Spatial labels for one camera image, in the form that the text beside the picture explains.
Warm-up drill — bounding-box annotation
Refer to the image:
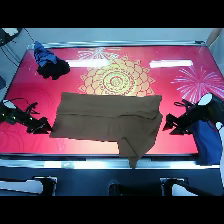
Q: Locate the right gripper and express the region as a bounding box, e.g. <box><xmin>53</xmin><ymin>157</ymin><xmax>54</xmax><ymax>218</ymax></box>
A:
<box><xmin>162</xmin><ymin>113</ymin><xmax>193</xmax><ymax>136</ymax></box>

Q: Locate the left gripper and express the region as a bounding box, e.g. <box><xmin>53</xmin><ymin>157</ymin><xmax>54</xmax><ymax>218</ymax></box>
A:
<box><xmin>25</xmin><ymin>114</ymin><xmax>53</xmax><ymax>135</ymax></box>

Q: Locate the black garment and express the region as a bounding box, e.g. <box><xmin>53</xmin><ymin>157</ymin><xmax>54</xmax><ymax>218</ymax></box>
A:
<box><xmin>35</xmin><ymin>58</ymin><xmax>72</xmax><ymax>81</ymax></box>

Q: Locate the black cable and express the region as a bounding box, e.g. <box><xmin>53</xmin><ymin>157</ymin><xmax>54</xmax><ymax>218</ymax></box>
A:
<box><xmin>2</xmin><ymin>96</ymin><xmax>27</xmax><ymax>104</ymax></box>

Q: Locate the dark blue garment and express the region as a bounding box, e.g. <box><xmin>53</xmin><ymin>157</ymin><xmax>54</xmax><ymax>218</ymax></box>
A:
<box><xmin>192</xmin><ymin>119</ymin><xmax>223</xmax><ymax>167</ymax></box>

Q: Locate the brown garment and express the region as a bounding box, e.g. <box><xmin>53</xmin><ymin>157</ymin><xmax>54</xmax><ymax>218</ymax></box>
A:
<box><xmin>49</xmin><ymin>91</ymin><xmax>164</xmax><ymax>170</ymax></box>

